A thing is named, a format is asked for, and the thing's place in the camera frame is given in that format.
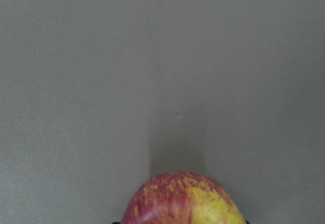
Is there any red yellow carried apple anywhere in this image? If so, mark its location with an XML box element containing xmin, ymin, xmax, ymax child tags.
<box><xmin>121</xmin><ymin>172</ymin><xmax>247</xmax><ymax>223</ymax></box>

